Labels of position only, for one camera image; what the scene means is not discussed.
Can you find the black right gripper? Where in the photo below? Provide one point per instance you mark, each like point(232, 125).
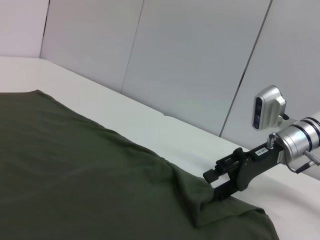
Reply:
point(257, 160)

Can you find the dark green shirt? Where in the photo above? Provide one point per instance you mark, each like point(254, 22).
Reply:
point(75, 162)

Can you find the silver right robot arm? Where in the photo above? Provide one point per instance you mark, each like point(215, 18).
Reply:
point(300, 137)

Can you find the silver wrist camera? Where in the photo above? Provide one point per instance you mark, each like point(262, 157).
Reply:
point(268, 107)

